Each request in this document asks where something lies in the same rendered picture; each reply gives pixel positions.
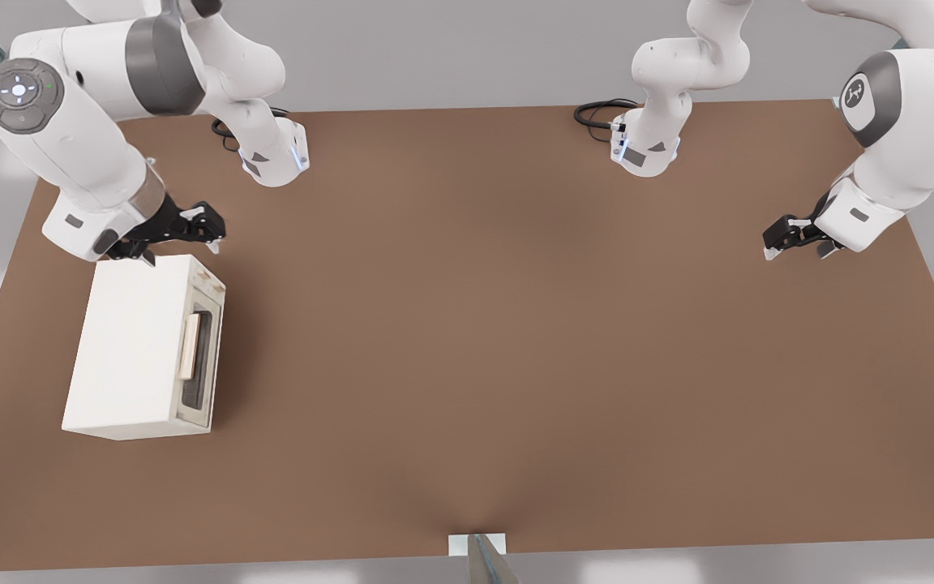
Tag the white oven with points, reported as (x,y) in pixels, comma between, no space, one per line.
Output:
(130,341)

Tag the oven door with dark window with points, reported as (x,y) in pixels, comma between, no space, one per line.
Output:
(209,357)

